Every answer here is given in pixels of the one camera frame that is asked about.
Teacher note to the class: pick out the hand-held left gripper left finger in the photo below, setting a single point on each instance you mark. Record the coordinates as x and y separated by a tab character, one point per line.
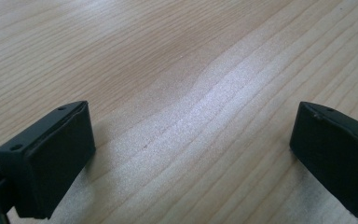
52	161

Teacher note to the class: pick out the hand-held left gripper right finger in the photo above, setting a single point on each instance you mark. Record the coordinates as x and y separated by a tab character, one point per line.
338	158

